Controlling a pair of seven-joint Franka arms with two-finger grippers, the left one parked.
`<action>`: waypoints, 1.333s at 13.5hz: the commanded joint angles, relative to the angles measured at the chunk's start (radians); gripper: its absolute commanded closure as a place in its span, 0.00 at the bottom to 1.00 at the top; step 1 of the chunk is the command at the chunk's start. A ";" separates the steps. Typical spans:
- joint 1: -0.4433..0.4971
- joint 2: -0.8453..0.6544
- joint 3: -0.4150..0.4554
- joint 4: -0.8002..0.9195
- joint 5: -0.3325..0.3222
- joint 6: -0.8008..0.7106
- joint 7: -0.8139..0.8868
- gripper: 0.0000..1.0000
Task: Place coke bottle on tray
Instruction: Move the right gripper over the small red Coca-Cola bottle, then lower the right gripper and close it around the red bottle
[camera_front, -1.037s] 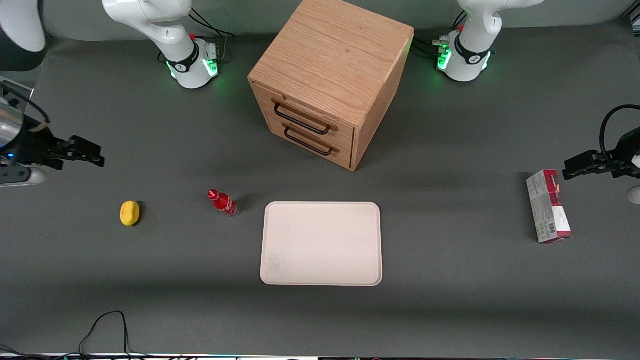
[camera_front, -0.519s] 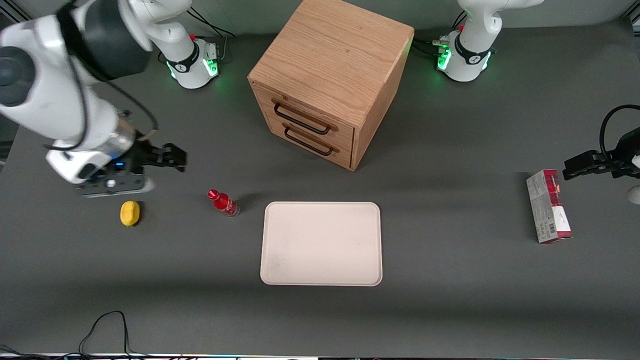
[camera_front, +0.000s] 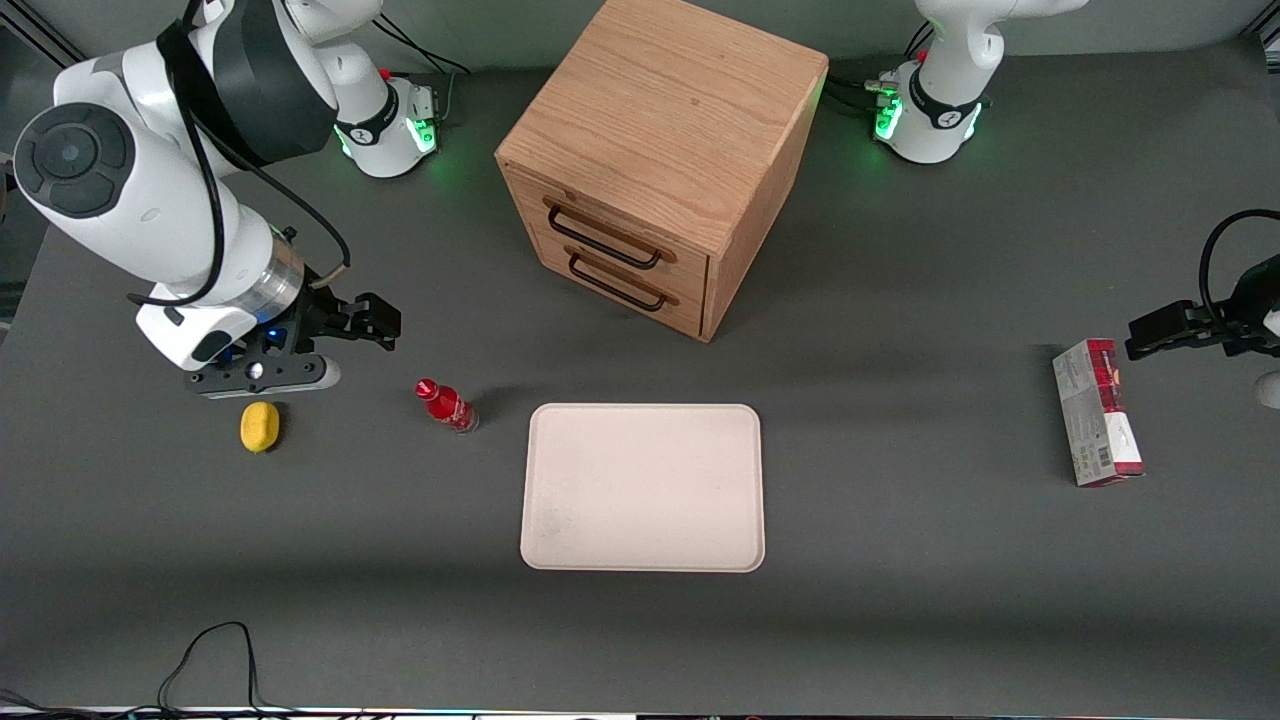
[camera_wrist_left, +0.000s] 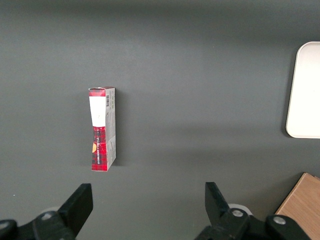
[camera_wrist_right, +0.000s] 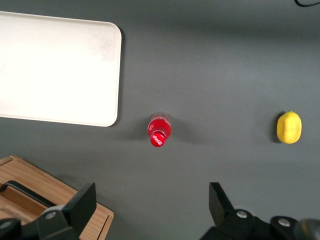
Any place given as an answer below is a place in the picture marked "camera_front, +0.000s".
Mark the beige plastic tray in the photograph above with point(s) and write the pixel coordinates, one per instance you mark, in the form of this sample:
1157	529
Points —
642	488

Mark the wooden drawer cabinet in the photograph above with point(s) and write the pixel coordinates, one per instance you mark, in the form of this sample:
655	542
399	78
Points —
660	110

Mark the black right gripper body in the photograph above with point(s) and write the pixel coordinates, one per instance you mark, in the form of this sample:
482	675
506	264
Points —
322	318

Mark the red coke bottle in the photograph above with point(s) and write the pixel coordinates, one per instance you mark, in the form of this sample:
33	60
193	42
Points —
445	405

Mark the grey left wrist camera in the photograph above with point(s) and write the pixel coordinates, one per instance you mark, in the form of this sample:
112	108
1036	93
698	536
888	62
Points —
1271	390

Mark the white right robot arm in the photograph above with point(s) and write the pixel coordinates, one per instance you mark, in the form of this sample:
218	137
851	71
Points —
150	220

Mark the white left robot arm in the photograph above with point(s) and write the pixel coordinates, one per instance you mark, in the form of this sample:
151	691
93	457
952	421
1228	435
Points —
945	110

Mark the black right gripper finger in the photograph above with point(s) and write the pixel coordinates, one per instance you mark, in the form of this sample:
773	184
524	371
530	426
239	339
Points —
380	315
362	332

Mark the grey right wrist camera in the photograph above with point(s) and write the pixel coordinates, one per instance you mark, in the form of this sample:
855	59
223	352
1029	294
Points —
275	375

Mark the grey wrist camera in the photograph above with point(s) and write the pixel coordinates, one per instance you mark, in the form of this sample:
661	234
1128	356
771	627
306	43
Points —
1271	390
275	375

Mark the red and grey carton box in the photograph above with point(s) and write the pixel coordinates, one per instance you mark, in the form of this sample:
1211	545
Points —
1095	415

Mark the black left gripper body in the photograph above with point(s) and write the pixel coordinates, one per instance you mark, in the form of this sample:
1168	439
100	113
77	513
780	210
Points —
1232	323

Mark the yellow lemon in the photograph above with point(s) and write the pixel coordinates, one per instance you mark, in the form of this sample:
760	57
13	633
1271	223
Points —
260	427

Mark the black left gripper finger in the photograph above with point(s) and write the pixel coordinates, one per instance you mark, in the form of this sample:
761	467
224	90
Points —
1175	343
1175	318

